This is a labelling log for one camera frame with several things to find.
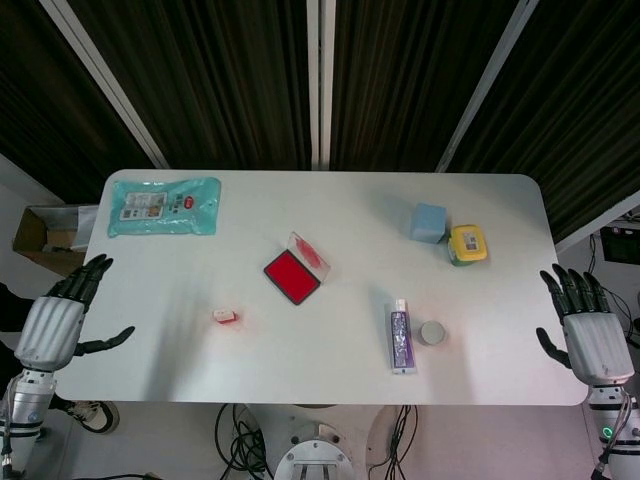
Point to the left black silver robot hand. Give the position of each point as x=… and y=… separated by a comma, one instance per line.
x=47, y=332

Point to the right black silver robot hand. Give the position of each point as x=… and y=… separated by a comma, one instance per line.
x=597, y=345

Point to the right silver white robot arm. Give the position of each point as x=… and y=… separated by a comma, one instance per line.
x=612, y=415

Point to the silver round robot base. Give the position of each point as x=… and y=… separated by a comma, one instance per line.
x=317, y=455

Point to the red stamp pad case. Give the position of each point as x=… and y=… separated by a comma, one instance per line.
x=291, y=276

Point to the brown cardboard box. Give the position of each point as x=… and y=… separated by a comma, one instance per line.
x=37, y=250

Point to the black white sneaker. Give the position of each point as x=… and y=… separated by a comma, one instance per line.
x=95, y=417

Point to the black monitor device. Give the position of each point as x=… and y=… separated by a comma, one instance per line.
x=622, y=245

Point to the green container yellow lid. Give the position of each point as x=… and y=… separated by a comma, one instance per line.
x=468, y=244

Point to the small grey round jar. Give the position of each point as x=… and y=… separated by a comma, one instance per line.
x=432, y=334

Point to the teal wet wipes pack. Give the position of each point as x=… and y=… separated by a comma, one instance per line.
x=165, y=207

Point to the purple white toothpaste tube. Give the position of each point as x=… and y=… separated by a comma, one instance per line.
x=401, y=335

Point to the light blue foam cube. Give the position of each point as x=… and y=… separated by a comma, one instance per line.
x=428, y=223

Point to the dark pleated curtain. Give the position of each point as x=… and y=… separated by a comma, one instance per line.
x=220, y=75

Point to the white metal frame post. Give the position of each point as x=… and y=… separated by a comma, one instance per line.
x=107, y=82
x=487, y=85
x=320, y=85

